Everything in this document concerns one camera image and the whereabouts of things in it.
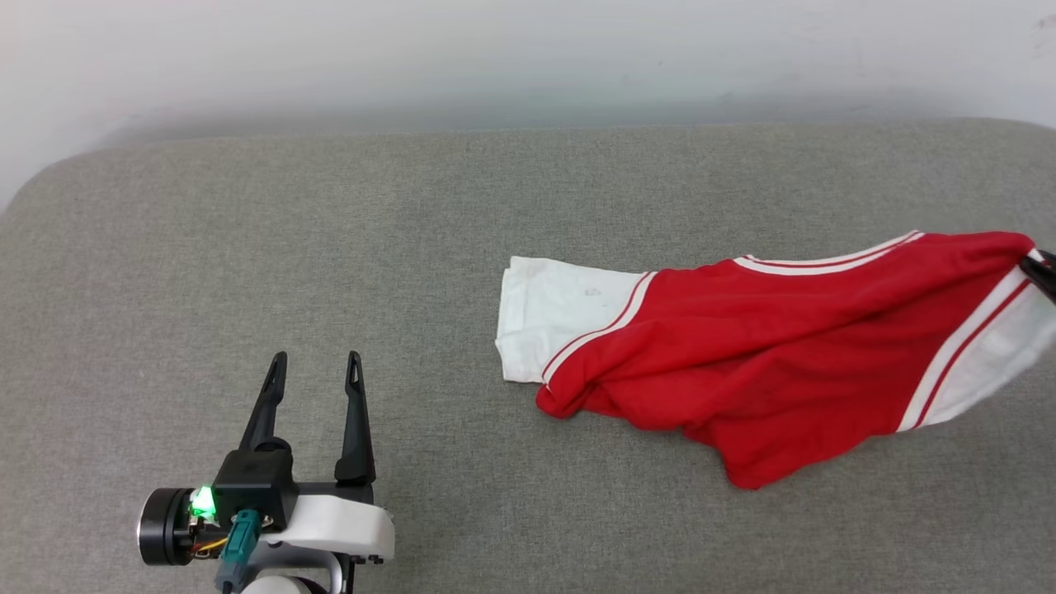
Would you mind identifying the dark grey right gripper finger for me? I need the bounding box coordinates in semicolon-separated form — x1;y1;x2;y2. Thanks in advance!
1021;248;1056;303

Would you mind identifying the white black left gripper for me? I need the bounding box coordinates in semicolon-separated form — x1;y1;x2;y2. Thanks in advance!
138;351;396;572

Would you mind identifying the red and white shirt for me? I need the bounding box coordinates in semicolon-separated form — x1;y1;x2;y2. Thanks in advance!
495;230;1056;491

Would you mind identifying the black cable with teal connector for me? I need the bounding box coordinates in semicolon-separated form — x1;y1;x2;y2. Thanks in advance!
214;509;265;594

